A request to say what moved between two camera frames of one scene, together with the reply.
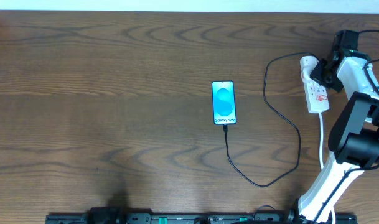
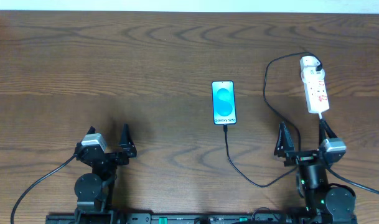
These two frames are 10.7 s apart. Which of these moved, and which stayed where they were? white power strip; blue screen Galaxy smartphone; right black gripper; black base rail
Moved: right black gripper
Stayed: blue screen Galaxy smartphone; white power strip; black base rail
